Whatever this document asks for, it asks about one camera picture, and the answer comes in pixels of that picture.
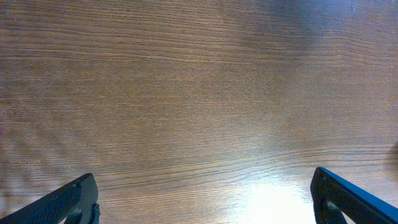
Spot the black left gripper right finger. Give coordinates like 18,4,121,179
310,167,397,224

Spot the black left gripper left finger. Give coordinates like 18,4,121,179
1,173,100,224

